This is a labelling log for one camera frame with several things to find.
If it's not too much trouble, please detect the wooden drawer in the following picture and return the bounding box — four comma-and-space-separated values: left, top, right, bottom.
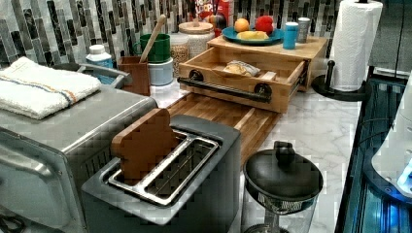
178, 47, 308, 113

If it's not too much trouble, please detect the wooden drawer cabinet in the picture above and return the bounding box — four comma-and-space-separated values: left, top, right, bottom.
208, 36, 327, 91

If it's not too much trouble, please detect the wooden cutting board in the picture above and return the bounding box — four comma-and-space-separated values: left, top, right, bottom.
167, 93, 282, 164

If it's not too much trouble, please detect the plastic wrapped bread packet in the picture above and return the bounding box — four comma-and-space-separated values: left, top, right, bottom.
223, 60, 259, 77

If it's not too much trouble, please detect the light blue bowl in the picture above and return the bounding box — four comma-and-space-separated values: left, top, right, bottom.
148, 57, 173, 86

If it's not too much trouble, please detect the grey two-slot toaster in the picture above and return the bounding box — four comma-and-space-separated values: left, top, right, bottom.
82, 115, 241, 233

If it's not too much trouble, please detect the wooden toast slice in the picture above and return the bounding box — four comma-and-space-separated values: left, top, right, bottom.
111, 109, 179, 185

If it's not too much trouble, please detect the green mug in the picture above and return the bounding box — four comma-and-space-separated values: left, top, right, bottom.
132, 33, 171, 63

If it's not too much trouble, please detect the small glass grain jar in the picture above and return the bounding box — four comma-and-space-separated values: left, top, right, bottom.
170, 33, 189, 78

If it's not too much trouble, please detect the brown wooden utensil box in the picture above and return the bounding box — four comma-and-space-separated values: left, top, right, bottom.
118, 56, 151, 96

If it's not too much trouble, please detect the glass jar with wooden lid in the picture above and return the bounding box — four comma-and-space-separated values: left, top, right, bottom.
179, 21, 215, 58

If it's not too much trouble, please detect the teal plate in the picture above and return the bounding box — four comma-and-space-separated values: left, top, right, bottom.
222, 27, 284, 46

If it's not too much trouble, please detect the yellow banana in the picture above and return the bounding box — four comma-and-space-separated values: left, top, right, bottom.
237, 31, 268, 41

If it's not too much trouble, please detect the orange fruit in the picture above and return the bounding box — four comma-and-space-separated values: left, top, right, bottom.
234, 18, 250, 33

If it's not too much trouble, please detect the wooden spoon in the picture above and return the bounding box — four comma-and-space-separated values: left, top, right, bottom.
139, 15, 166, 63

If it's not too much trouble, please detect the grey metal tray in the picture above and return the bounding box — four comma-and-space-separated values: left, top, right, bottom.
53, 63, 132, 89

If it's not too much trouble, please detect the glass jar with black lid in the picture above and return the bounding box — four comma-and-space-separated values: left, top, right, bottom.
240, 141, 324, 233

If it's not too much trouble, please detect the red cereal box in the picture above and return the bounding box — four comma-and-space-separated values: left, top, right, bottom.
194, 0, 233, 37

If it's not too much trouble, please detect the red apple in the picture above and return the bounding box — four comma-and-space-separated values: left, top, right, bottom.
255, 16, 274, 35

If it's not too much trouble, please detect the blue cylindrical shaker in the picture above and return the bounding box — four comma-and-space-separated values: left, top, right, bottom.
283, 22, 298, 50

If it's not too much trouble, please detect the black paper towel holder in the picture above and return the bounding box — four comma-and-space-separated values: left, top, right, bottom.
312, 60, 372, 102

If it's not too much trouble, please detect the white capped plastic bottle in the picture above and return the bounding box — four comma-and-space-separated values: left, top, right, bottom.
86, 45, 113, 68

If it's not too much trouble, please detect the silver cylindrical shaker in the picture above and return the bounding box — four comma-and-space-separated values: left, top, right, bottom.
297, 17, 311, 44

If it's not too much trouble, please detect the stainless steel toaster oven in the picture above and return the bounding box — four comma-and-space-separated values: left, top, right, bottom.
0, 85, 157, 233

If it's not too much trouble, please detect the white folded striped towel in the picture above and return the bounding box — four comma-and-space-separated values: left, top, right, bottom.
0, 56, 101, 119

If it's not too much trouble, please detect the white paper towel roll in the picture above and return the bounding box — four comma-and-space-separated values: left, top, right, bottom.
330, 0, 383, 91

